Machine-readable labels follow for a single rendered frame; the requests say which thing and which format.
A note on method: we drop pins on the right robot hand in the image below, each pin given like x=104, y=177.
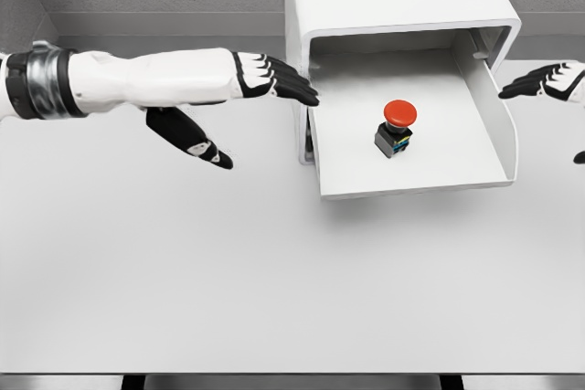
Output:
x=564, y=84

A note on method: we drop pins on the white cabinet drawer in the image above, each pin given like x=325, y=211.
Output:
x=352, y=152

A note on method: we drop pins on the red button load switch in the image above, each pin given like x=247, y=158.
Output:
x=396, y=129

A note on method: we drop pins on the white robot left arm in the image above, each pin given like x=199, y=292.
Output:
x=91, y=79

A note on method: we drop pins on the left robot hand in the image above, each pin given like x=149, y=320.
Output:
x=192, y=75

